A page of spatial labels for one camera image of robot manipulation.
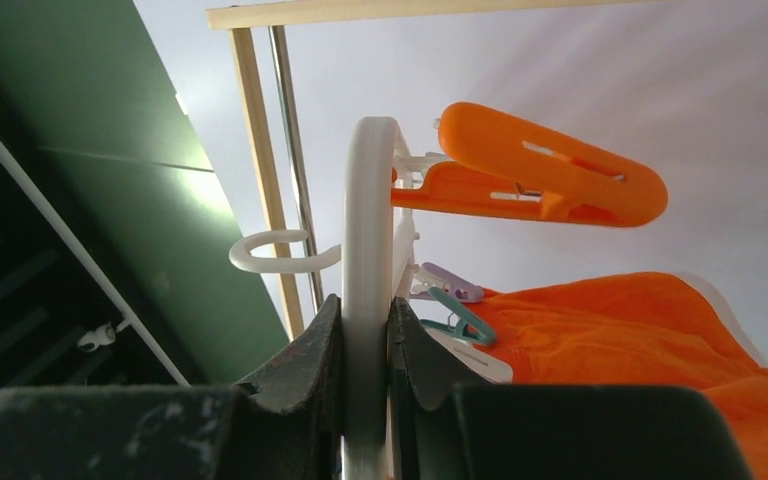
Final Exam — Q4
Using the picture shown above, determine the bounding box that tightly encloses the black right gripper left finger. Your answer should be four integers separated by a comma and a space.
0, 295, 343, 479

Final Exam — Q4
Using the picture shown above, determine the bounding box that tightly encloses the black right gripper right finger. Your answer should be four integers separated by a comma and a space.
387, 298, 751, 479

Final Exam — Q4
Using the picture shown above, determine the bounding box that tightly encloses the white plastic clip hanger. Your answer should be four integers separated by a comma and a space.
227, 117, 462, 479

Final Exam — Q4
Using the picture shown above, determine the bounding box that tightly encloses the orange underwear white trim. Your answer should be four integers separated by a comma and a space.
472, 272, 768, 479

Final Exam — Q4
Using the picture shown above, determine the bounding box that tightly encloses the white clothes peg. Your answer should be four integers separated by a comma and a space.
425, 328, 514, 384

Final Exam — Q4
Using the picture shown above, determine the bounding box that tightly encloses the teal clothes peg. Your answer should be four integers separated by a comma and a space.
420, 287, 497, 346

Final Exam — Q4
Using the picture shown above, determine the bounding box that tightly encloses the purple clothes peg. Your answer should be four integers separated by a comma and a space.
410, 262, 484, 304

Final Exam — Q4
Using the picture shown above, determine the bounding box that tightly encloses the orange clothes peg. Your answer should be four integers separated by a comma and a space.
391, 102, 668, 228

